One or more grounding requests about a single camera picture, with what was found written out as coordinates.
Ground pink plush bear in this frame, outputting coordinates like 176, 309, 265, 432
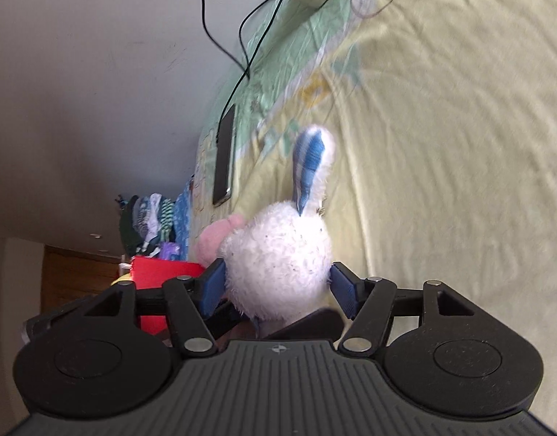
195, 214, 245, 268

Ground white rabbit plush plaid ears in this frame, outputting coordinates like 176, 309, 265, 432
219, 125, 336, 323

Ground yellow tiger plush red shirt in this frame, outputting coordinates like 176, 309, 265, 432
112, 274, 133, 286

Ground wooden door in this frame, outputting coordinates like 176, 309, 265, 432
40, 245, 120, 312

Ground pile of folded clothes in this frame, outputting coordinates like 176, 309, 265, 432
116, 193, 175, 258

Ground cartoon bear bed sheet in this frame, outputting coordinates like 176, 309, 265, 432
192, 0, 557, 430

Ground red cardboard box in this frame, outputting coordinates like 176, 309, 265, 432
130, 256, 205, 336

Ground black smartphone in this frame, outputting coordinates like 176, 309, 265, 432
212, 104, 235, 207

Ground black charging cable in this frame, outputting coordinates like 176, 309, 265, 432
182, 0, 289, 137

